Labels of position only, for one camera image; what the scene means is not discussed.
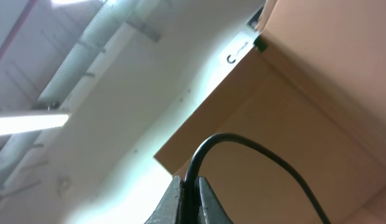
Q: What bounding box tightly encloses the thin black micro usb cable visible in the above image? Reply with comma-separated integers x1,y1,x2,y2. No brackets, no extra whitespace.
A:
183,133,332,224

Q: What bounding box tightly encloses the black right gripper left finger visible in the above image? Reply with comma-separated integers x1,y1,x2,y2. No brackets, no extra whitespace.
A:
144,176,184,224

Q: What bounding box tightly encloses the grey ceiling duct pipe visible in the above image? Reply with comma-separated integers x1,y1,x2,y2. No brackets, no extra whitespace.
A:
0,0,141,187

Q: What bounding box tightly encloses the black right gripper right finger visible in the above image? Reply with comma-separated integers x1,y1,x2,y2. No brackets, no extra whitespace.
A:
195,176,233,224

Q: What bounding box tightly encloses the white ceiling light fixture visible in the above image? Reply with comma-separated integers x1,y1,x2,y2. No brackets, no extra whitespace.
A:
0,114,70,136

